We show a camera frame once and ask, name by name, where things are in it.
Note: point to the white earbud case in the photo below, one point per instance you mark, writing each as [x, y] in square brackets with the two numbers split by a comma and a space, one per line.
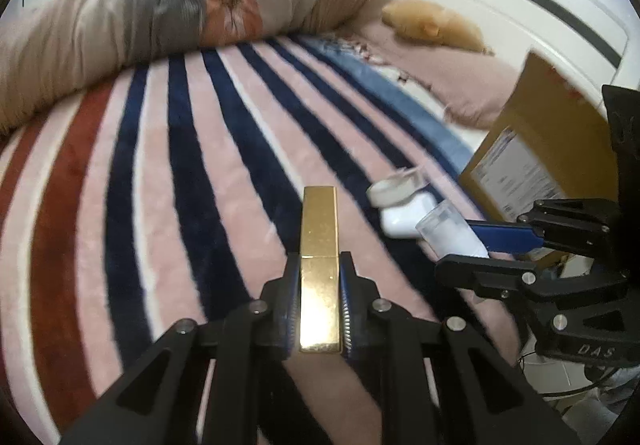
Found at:
[399, 221]

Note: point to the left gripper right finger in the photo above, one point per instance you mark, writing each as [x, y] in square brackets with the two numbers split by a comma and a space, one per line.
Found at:
[440, 383]

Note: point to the striped pink navy blanket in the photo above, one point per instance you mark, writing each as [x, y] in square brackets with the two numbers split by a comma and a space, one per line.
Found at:
[174, 191]

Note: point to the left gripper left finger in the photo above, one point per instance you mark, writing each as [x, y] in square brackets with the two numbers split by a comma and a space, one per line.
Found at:
[199, 383]

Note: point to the pink ribbed pillow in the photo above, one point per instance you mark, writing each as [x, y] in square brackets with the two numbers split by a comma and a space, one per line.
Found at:
[472, 87]

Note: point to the white tape roll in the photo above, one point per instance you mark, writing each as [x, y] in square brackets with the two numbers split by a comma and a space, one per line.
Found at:
[396, 188]

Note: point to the orange plush toy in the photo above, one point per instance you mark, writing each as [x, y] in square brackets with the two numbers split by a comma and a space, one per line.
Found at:
[431, 23]

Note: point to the rolled pink grey quilt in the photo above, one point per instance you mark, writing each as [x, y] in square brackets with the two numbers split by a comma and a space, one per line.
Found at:
[66, 45]

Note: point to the brown cardboard box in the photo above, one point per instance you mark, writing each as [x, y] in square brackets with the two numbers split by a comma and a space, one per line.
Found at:
[548, 142]

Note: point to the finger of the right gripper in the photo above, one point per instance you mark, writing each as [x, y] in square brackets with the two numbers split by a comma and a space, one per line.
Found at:
[487, 278]
[513, 238]

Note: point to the gold rectangular bar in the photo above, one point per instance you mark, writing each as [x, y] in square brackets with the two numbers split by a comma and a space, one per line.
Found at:
[320, 313]

